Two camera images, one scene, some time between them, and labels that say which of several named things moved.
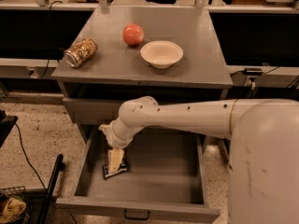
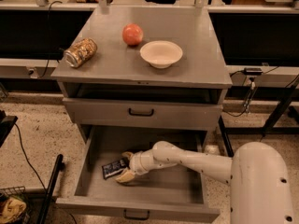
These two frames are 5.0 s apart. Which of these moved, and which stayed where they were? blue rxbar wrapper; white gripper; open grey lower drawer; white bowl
Moved: white gripper
Stayed: blue rxbar wrapper; open grey lower drawer; white bowl
